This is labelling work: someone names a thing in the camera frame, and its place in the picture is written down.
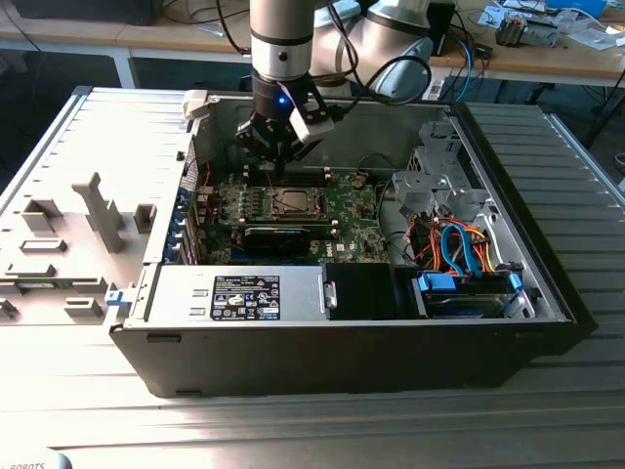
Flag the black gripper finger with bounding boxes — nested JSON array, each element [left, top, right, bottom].
[[235, 112, 287, 184], [282, 127, 324, 164]]

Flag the black RAM slot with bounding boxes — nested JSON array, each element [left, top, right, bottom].
[[246, 176, 334, 183], [246, 181, 334, 189], [243, 218, 339, 225], [246, 167, 334, 174], [246, 171, 334, 178], [243, 222, 339, 229]]

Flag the CPU socket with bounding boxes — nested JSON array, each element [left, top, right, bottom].
[[270, 187, 327, 220]]

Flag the white plastic block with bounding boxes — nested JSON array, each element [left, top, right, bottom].
[[181, 90, 212, 121]]

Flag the black graphics card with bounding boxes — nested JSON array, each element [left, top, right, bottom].
[[242, 224, 313, 259]]

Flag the green motherboard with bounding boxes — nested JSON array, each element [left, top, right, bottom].
[[194, 168, 395, 268]]

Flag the blue card retainer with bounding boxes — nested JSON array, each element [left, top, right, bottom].
[[165, 185, 194, 265]]

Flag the wooden desk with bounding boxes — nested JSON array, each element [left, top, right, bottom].
[[422, 0, 625, 102], [0, 0, 253, 89]]

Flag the metal drive cage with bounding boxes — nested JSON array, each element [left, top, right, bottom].
[[393, 119, 495, 226]]

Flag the black power supply label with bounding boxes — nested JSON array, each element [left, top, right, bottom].
[[210, 275, 282, 321]]

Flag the grey power supply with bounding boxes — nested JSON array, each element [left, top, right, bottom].
[[122, 265, 329, 327]]

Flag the grey parts rack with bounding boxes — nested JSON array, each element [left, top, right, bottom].
[[0, 170, 160, 327]]

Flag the hard disk in blue carrier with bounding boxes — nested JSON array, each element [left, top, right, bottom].
[[412, 271, 527, 320]]

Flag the black PC case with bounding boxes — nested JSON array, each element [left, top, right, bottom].
[[107, 87, 600, 400]]

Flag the black monitor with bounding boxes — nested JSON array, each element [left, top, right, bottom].
[[9, 0, 156, 26]]

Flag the printed white sheet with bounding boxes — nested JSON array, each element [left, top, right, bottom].
[[477, 3, 512, 26]]

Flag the copper finned cooler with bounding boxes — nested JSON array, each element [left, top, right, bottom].
[[495, 13, 527, 49]]

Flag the blue box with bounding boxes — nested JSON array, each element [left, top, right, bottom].
[[545, 0, 608, 14]]

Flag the white papers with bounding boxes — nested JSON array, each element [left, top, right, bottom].
[[561, 20, 625, 52]]

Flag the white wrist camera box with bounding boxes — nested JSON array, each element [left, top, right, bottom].
[[287, 90, 337, 147]]

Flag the black camera cable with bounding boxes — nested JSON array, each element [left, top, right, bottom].
[[331, 56, 434, 121]]

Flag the grey metal bracket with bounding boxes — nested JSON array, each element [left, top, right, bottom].
[[319, 273, 340, 310]]

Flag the orange power wires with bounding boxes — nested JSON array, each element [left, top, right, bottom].
[[413, 218, 500, 271]]

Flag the blue data wire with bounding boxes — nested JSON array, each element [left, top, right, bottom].
[[438, 220, 487, 279]]

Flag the metal bracket device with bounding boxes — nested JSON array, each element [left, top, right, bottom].
[[524, 18, 562, 49]]

